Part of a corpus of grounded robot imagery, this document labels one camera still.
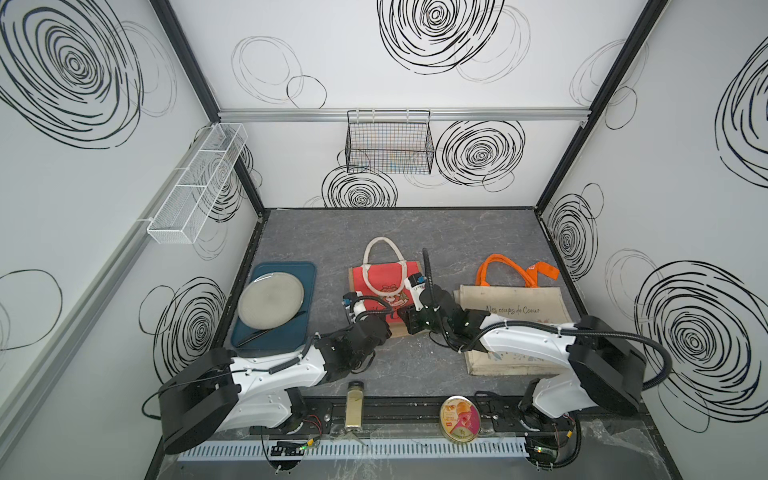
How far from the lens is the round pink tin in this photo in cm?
70

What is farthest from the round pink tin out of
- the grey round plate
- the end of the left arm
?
the grey round plate

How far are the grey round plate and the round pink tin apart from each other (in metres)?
0.51

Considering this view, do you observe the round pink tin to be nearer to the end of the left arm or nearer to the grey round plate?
the end of the left arm

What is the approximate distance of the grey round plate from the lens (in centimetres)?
91
